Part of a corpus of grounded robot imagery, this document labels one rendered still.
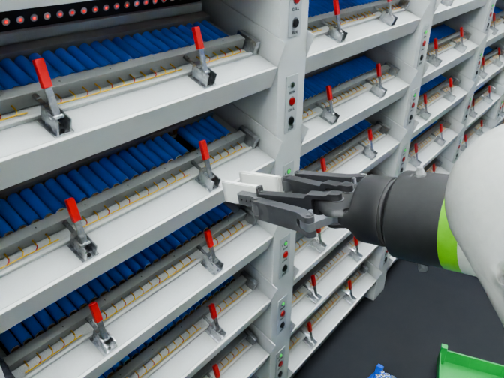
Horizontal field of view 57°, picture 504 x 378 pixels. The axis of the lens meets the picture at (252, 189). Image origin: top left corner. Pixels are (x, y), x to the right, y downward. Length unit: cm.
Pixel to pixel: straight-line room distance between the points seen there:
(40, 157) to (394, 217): 42
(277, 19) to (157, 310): 58
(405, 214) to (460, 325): 158
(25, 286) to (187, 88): 38
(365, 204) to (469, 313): 163
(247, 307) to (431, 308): 104
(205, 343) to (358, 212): 69
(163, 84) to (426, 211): 47
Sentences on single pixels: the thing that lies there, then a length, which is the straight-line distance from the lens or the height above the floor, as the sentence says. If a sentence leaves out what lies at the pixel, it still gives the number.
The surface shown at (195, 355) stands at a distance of 109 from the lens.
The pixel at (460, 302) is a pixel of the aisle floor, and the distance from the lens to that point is 213.
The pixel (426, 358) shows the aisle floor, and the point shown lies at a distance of 186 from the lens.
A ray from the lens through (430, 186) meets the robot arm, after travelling 47.
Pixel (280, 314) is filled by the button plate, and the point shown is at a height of 43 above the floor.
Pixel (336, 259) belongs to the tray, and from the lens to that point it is 165.
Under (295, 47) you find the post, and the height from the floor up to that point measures 112.
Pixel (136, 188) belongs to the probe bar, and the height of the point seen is 94.
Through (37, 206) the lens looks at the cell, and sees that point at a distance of 78.
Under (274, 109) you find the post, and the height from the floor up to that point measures 101.
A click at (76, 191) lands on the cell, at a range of 80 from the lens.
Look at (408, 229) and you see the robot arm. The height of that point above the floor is 109.
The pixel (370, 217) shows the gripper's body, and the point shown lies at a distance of 49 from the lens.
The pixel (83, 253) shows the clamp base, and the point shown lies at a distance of 73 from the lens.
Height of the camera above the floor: 133
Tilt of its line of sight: 29 degrees down
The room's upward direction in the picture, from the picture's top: straight up
